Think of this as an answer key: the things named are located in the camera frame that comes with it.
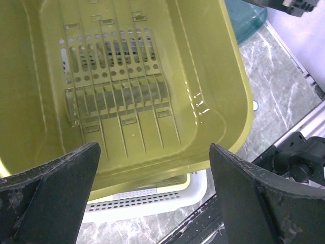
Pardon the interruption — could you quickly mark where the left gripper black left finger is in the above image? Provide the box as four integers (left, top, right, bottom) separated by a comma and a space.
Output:
1, 142, 101, 243

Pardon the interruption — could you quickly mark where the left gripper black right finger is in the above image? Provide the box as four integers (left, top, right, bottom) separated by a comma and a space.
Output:
209, 144, 324, 243

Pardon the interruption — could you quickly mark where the pale yellow perforated basket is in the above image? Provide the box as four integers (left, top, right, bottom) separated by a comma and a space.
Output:
142, 173, 191, 196

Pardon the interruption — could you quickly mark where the olive green plastic tub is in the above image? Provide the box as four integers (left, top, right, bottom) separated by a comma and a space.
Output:
1, 1, 253, 200

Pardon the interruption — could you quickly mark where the translucent blue plastic container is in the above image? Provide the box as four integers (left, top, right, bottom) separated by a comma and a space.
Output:
225, 0, 268, 45

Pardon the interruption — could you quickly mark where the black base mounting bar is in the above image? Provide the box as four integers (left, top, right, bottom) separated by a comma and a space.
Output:
159, 195, 228, 244

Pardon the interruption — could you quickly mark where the white plastic tray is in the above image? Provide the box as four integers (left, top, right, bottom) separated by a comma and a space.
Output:
82, 170, 207, 223

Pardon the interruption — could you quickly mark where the small blue capped vial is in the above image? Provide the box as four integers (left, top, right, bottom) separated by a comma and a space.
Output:
253, 100, 259, 111

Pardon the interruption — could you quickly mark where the aluminium front frame rail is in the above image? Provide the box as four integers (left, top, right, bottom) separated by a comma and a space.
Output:
273, 101, 324, 146

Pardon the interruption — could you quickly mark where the aluminium rail at wall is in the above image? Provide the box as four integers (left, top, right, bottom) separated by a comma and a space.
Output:
265, 20, 324, 101

